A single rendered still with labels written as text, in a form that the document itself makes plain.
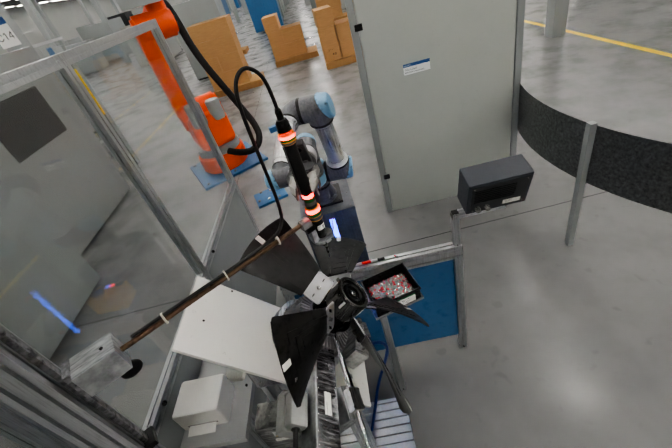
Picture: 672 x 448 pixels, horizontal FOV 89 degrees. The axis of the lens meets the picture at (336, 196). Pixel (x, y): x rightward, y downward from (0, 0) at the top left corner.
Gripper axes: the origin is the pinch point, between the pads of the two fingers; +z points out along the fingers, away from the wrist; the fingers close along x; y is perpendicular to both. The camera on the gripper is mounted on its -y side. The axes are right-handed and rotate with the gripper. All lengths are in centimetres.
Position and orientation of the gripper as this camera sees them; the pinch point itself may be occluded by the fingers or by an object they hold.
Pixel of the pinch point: (303, 189)
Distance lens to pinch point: 94.6
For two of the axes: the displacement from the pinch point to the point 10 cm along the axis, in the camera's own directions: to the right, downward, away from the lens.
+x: -9.7, 2.4, 0.8
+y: 2.4, 7.9, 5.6
